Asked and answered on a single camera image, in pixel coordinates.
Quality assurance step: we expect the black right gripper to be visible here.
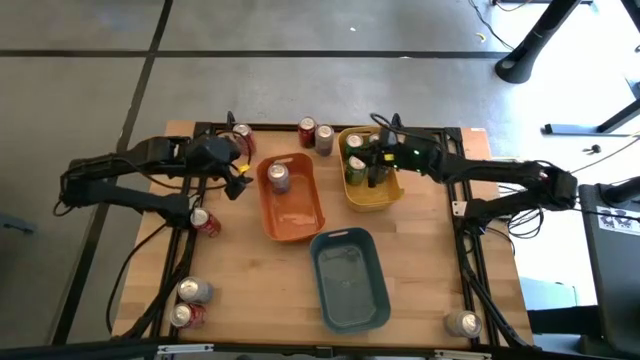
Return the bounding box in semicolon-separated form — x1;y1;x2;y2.
358;130;445;190

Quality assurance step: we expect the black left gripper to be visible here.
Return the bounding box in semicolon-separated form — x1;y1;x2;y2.
189;133;248;202

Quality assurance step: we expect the red soda can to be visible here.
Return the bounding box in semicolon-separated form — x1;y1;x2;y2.
189;207;223;238
232;122;258;157
169;302;207;330
297;116;318;150

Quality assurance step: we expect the silver soda can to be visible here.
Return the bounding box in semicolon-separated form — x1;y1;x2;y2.
314;123;336;157
443;309;484;339
266;161;292;195
177;276;216;305

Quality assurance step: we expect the orange plastic bin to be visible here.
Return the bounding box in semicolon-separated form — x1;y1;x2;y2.
255;152;327;244

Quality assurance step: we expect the blue plastic bin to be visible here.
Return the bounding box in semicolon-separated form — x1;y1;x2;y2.
309;227;392;335

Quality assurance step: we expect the yellow plastic bin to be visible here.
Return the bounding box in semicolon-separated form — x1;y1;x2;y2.
337;125;405;213

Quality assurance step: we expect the black T-shaped desk foot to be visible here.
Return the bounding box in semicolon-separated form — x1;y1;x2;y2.
542;98;640;137

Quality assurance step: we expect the black round desk leg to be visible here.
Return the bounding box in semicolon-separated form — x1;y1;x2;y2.
494;0;584;85

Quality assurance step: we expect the grey box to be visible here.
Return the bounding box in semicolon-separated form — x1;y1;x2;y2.
519;276;582;312

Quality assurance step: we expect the grey object on floor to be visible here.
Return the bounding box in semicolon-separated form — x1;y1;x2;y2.
0;213;37;235

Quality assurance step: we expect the black rig beam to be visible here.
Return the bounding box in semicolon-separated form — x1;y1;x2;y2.
0;337;640;360

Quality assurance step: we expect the white marker label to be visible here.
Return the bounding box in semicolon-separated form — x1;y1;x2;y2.
596;205;640;236

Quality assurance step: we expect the black cylinder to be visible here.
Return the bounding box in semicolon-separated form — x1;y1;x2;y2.
598;175;640;206

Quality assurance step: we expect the black cabinet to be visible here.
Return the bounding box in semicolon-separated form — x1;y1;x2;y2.
578;182;640;359

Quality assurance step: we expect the black slanted desk leg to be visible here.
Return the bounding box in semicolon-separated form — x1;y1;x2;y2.
621;0;640;32

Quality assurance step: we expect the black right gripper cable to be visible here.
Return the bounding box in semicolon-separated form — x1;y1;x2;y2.
369;112;401;135

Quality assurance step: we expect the black aluminium table frame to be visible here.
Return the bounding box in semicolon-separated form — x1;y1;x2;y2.
149;121;506;351

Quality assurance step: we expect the black cable bundle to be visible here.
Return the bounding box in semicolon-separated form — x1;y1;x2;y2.
119;234;196;341
452;234;536;350

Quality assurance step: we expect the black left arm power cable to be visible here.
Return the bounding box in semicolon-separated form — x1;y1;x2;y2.
105;222;169;335

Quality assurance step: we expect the tangle of black cables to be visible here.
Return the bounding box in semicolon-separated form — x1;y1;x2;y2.
499;184;546;240

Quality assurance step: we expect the silver beam bracket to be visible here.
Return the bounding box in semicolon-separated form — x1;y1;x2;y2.
433;348;492;360
156;342;215;356

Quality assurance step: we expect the black floor cable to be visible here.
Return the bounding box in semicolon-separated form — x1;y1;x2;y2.
468;0;516;51

